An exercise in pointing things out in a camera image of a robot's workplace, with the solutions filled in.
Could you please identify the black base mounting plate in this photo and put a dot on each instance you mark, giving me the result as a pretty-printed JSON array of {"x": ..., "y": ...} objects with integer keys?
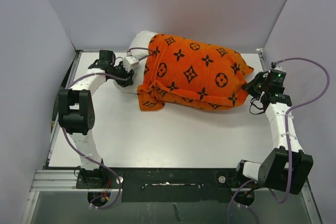
[{"x": 165, "y": 184}]

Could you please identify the orange patterned plush pillowcase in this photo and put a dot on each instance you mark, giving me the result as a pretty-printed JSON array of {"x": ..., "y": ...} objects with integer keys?
[{"x": 191, "y": 73}]

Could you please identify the aluminium frame rail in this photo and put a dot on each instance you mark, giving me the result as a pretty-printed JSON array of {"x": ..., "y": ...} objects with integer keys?
[{"x": 51, "y": 193}]

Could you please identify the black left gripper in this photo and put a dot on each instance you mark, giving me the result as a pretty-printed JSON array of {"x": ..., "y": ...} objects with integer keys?
[{"x": 126, "y": 75}]

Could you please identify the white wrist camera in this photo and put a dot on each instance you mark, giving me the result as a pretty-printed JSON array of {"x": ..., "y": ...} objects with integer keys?
[
  {"x": 130, "y": 62},
  {"x": 277, "y": 66}
]

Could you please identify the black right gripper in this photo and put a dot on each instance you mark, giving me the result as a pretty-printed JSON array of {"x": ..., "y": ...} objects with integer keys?
[{"x": 250, "y": 87}]

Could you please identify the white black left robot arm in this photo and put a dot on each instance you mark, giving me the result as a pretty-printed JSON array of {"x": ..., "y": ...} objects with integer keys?
[{"x": 76, "y": 115}]

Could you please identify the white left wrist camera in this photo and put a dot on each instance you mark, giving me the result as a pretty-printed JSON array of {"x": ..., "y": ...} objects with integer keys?
[{"x": 130, "y": 62}]

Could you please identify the white pillow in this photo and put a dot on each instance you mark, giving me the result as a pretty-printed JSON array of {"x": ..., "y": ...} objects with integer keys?
[{"x": 139, "y": 50}]

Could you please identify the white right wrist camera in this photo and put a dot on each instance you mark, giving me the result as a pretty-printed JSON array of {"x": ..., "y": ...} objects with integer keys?
[{"x": 277, "y": 66}]

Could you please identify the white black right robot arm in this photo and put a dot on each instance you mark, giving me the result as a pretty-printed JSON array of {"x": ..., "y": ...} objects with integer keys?
[{"x": 287, "y": 166}]

